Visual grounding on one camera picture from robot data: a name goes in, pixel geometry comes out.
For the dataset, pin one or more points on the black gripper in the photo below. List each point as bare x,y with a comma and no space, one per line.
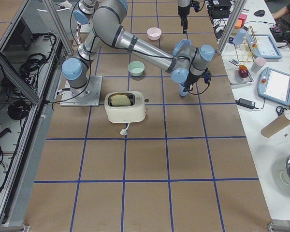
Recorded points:
191,79
182,11

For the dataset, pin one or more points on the blue cup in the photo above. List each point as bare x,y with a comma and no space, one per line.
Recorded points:
181,89

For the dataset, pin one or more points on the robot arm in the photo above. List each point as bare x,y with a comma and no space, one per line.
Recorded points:
186,65
183,9

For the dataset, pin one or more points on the pink bowl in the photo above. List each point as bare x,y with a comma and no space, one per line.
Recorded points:
154,33

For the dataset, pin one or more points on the red apple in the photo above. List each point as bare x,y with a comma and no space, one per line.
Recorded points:
243,71

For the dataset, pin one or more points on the black power adapter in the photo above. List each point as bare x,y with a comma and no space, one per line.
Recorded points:
245,103

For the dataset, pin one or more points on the mint green bowl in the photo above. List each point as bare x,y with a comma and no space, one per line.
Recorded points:
136,68

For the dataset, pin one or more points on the light pink cup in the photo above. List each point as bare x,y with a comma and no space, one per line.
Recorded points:
258,63

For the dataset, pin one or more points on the toast bread slice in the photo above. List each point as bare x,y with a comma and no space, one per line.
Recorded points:
120,100

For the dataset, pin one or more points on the upper teach pendant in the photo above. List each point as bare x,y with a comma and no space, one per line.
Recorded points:
263,45

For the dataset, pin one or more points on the teach pendant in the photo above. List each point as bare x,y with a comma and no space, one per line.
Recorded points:
274,85
263,45

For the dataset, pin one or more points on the cream white toaster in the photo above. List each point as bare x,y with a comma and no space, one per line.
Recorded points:
135,112

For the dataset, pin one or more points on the computer mouse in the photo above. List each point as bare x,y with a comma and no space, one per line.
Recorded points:
259,13

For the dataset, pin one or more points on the lower teach pendant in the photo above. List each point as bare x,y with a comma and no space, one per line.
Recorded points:
274,85

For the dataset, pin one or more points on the cardboard tube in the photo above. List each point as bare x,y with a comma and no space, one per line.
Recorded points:
276,125

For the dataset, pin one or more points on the gold wire rack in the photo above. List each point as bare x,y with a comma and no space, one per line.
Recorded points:
246,53

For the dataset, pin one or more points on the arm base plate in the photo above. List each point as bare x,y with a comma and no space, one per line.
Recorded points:
90,97

